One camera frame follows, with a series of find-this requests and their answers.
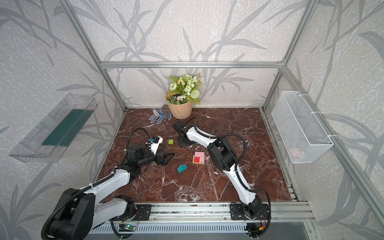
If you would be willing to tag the left green circuit board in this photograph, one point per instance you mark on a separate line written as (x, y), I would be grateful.
(127, 227)

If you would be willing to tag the blue dotted work glove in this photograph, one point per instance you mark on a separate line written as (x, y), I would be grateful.
(159, 115)

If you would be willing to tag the green artificial plant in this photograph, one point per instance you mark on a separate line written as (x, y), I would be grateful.
(184, 90)

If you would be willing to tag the white wire basket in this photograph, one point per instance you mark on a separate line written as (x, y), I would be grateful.
(300, 127)

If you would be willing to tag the clear plastic wall shelf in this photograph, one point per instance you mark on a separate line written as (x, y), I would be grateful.
(48, 141)

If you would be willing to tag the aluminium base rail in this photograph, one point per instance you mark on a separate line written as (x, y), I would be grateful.
(211, 217)

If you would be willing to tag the aluminium cage frame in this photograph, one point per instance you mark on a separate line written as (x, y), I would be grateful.
(372, 197)

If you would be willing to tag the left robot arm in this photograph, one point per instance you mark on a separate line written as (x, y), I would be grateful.
(78, 211)

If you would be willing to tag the beige flower pot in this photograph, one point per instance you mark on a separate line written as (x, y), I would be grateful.
(182, 111)

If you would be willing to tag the pink object in basket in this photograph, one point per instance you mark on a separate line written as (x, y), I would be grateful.
(295, 152)

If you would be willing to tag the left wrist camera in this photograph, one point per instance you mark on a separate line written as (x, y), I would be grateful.
(154, 143)

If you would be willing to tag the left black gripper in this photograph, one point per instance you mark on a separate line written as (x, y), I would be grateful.
(157, 158)

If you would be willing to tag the teal wedge block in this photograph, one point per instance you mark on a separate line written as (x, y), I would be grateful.
(182, 168)

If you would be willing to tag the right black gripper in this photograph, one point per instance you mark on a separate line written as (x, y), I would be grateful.
(182, 139)

